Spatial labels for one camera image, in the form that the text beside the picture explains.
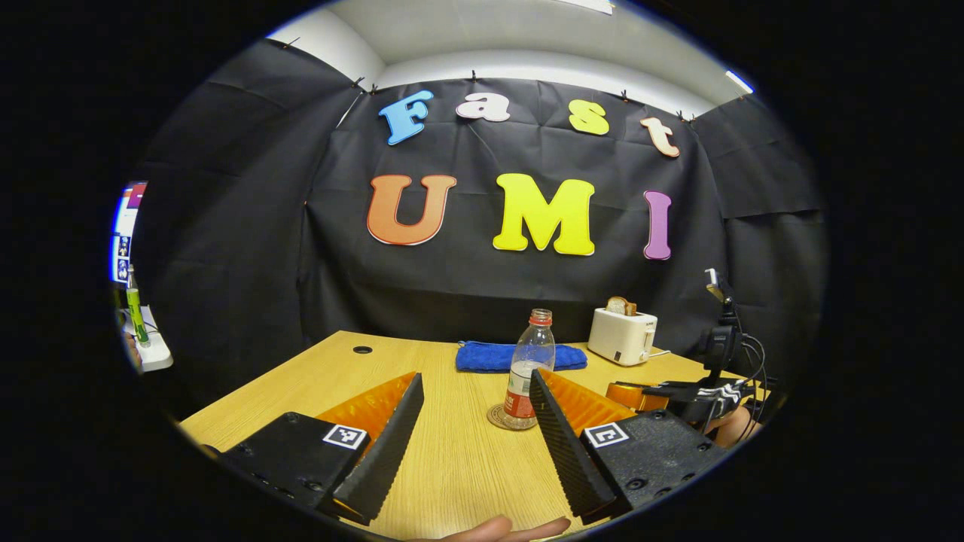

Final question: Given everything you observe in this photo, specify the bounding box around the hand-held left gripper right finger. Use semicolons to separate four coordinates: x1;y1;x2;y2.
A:
529;367;728;520

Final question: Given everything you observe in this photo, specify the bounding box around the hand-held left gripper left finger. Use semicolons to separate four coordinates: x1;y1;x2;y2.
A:
218;372;425;526

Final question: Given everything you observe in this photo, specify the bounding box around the round brown coaster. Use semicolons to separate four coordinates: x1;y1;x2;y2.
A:
487;404;539;431

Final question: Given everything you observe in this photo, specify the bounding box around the clear plastic water bottle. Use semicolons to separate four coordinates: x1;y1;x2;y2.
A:
502;309;557;431

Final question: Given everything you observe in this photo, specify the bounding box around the green bottle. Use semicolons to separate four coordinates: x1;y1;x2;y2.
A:
126;265;150;347

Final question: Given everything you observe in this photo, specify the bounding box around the white toaster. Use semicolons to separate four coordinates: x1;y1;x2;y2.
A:
587;307;658;367

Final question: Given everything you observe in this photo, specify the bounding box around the blue folded towel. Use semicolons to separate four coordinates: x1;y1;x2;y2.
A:
456;340;588;373

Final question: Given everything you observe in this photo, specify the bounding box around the white side table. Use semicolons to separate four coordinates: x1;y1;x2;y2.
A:
120;305;174;373

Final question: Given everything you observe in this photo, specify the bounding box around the computer monitor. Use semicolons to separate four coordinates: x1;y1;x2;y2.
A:
111;181;148;285

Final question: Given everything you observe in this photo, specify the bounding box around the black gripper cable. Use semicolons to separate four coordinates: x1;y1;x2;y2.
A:
742;335;770;411

